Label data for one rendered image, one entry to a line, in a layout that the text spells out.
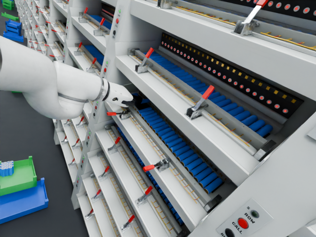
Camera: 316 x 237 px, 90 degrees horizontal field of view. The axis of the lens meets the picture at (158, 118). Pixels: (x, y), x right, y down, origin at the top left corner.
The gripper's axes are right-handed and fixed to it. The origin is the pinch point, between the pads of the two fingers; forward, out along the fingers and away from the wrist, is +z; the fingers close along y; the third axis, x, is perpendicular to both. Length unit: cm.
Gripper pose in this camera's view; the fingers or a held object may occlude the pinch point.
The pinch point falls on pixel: (135, 100)
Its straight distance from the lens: 68.4
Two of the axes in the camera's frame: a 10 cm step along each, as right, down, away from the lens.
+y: -5.5, -6.0, 5.8
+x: -5.3, 7.9, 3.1
